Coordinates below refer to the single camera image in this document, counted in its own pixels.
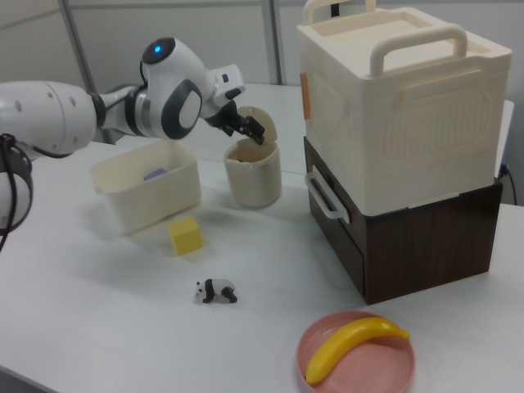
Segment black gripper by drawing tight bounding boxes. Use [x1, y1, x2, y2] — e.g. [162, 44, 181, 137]
[202, 86, 267, 146]

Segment cream trash can with lid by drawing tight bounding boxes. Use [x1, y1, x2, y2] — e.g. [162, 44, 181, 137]
[223, 106, 283, 210]

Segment purple foam block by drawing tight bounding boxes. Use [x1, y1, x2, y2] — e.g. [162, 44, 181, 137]
[142, 166, 170, 183]

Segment white plastic open bin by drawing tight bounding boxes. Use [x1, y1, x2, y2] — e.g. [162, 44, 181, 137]
[89, 140, 203, 236]

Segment yellow foam block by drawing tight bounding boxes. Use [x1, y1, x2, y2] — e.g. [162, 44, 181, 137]
[167, 215, 206, 257]

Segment cream plastic storage box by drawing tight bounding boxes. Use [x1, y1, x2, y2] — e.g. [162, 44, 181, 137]
[296, 0, 514, 218]

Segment small panda toy figure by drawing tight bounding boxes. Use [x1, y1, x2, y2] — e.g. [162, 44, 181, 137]
[192, 278, 240, 305]

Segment dark brown wooden box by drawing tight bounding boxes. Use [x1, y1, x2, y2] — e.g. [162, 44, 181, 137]
[303, 134, 504, 306]

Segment yellow toy banana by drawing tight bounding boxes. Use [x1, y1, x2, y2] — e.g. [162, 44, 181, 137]
[305, 315, 412, 386]

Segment pink plastic plate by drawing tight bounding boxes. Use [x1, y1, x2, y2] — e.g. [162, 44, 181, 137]
[296, 309, 418, 393]

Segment black wall cable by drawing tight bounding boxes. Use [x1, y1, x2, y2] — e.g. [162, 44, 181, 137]
[499, 162, 520, 206]

